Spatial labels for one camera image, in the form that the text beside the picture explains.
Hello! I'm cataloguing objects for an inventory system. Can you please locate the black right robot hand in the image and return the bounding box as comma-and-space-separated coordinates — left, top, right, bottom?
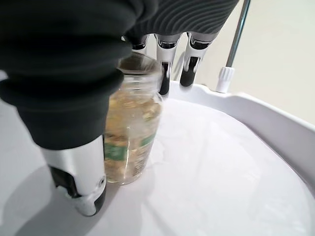
0, 0, 241, 217

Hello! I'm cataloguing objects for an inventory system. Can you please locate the clear yellow pill bottle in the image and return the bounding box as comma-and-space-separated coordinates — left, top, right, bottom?
104, 53, 165, 186

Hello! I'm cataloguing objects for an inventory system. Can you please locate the metal IV pole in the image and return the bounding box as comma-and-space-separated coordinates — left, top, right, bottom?
216, 0, 252, 93

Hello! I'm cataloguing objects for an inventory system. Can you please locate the white medical cart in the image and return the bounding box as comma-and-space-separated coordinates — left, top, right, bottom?
0, 71, 315, 236

